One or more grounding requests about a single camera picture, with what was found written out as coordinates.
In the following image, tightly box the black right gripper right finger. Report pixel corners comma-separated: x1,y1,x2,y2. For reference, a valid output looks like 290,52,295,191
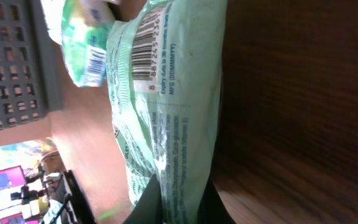
197,177,236,224

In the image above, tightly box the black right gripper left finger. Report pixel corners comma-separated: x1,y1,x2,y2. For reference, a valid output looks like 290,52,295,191
123,174,163,224

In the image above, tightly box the green small tissue pack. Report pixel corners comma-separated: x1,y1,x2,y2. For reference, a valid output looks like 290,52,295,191
40,0,116,88

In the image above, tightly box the dark grey plastic basket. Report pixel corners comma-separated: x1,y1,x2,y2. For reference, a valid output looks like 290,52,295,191
0,0,63,130

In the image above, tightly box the background monitor and equipment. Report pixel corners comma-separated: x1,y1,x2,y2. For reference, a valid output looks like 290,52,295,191
0,138,96,223

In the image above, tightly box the teal wet wipes pack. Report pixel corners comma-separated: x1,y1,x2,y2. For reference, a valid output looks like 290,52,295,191
106,0,227,223

